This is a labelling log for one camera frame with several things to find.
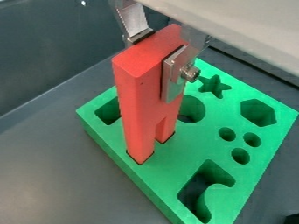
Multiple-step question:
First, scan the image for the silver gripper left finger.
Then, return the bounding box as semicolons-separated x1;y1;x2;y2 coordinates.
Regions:
108;0;155;47

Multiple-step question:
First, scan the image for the red double-square peg object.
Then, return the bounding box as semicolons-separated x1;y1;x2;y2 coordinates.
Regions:
112;24;186;164

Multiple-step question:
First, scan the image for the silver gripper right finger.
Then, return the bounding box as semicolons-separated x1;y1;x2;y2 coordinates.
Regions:
162;24;211;103

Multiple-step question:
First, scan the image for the green foam shape-sorter block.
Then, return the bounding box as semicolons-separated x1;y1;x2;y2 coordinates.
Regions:
78;60;299;224

